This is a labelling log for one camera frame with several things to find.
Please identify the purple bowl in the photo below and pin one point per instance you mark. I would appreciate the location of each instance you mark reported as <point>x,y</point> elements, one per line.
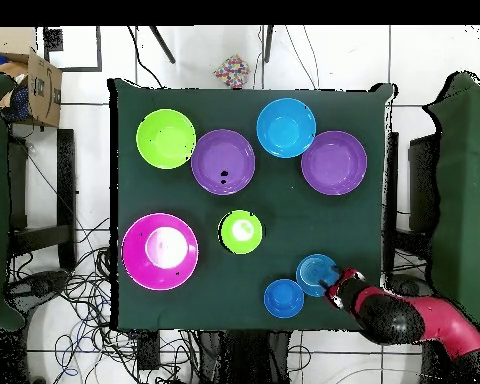
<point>334,163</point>
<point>224,152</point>

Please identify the cardboard box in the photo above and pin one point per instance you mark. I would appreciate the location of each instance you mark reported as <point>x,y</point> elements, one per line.
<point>40,84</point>

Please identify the black bench frame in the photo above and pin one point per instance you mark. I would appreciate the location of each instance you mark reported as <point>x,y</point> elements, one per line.
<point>66,192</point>

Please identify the small dark blue bowl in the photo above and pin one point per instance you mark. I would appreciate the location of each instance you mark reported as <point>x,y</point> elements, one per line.
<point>284,298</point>

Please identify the dark green table cloth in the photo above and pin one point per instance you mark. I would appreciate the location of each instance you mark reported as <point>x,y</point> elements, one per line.
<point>160,200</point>

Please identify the large green bowl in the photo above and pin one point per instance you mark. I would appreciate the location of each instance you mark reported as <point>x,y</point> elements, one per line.
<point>166,140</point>

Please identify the small green bowl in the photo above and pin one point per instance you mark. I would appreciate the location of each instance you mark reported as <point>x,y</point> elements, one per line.
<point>242,232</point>

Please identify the large blue bowl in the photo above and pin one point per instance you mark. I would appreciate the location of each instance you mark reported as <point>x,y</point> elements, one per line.
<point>286,128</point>

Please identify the multicoloured bundle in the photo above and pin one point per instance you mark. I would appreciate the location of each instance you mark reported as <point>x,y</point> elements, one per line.
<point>232,70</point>

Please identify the small light blue bowl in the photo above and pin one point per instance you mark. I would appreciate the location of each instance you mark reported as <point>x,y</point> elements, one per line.
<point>312,274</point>

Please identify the large pink bowl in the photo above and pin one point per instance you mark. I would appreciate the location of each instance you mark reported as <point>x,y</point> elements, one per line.
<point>160,252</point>

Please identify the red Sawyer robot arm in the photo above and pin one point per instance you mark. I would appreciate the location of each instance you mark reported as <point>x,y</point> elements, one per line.
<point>408,320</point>

